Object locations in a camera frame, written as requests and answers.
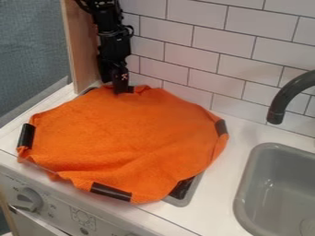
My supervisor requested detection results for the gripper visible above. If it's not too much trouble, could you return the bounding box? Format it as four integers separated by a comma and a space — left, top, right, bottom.
96, 29, 134, 95

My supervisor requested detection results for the orange cloth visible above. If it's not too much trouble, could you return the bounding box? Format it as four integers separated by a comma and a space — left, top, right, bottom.
16, 84, 230, 205

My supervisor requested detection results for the wooden board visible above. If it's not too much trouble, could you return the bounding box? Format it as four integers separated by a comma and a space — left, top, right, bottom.
59, 0, 104, 95

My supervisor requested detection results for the toy stove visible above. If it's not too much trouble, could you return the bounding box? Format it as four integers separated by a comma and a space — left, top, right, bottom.
79, 86, 206, 207

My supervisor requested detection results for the tap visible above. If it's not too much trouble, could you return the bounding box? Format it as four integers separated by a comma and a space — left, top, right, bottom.
264, 69, 315, 125

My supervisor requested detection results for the toy sink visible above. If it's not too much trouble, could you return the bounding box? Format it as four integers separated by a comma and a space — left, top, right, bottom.
231, 142, 315, 236

